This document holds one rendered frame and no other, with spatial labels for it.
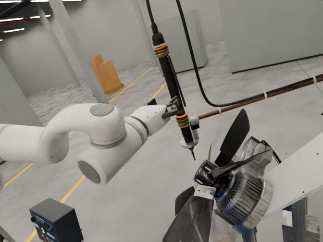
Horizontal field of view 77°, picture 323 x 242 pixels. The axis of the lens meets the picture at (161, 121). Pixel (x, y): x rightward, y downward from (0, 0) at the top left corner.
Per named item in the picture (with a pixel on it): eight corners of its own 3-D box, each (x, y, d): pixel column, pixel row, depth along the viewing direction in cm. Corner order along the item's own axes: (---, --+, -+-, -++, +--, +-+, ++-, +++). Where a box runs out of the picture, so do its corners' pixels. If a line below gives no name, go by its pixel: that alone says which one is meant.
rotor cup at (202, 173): (219, 180, 104) (197, 165, 107) (234, 166, 94) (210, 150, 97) (210, 202, 94) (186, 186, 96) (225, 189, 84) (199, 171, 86)
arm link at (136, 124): (121, 148, 55) (128, 141, 57) (147, 150, 50) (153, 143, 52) (109, 121, 51) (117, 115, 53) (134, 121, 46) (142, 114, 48)
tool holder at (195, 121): (201, 134, 80) (195, 113, 76) (205, 143, 74) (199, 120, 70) (179, 140, 81) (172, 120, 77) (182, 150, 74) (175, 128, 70)
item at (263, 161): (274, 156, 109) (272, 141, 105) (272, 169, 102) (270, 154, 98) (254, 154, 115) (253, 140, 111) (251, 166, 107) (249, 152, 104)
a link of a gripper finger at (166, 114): (149, 122, 55) (157, 112, 60) (174, 119, 52) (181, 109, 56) (147, 118, 55) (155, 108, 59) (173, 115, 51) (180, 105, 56)
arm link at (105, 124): (2, 92, 47) (127, 97, 43) (30, 144, 56) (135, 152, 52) (-34, 113, 40) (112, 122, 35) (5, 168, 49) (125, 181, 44)
